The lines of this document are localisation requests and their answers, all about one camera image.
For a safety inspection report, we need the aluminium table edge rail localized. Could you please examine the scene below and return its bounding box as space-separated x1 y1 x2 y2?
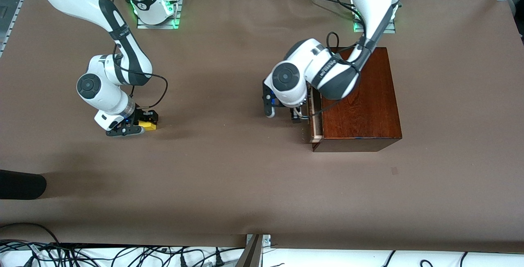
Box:
0 0 40 57

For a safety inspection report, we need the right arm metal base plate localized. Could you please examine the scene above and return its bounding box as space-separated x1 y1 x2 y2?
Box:
136 0 181 30

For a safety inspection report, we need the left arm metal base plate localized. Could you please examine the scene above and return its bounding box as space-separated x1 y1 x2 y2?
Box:
353 1 397 34

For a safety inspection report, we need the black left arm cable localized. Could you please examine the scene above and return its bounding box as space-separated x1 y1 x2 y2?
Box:
325 32 369 114

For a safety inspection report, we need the aluminium frame post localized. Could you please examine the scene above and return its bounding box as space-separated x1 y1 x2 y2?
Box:
235 234 271 267

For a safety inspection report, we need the wooden drawer with white handle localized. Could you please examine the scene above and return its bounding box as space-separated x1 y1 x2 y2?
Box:
299 86 324 143

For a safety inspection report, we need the black cylindrical object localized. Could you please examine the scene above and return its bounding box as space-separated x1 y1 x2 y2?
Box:
0 170 47 200

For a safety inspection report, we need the dark wooden drawer cabinet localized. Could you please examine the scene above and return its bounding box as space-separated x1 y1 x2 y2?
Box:
312 47 402 152

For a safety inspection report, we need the brown paper table cover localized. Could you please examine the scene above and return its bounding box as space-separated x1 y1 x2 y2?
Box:
0 0 524 253

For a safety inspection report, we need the black floor cable tangle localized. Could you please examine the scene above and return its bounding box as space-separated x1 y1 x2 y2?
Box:
0 223 246 267

